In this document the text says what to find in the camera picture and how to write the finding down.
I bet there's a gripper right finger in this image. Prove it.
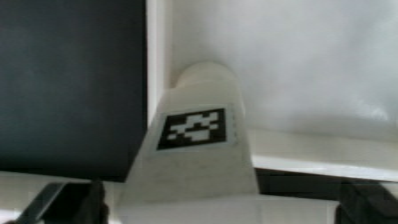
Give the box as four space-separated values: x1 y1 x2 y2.
334 182 398 224

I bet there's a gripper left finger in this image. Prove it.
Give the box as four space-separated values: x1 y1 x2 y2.
14 180 110 224

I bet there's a white table leg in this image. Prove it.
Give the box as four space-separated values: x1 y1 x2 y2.
117 62 337 224

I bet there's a white square tabletop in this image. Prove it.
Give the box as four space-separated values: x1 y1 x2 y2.
145 0 398 182

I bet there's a white U-shaped obstacle fence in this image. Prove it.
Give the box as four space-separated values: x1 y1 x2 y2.
0 171 122 224

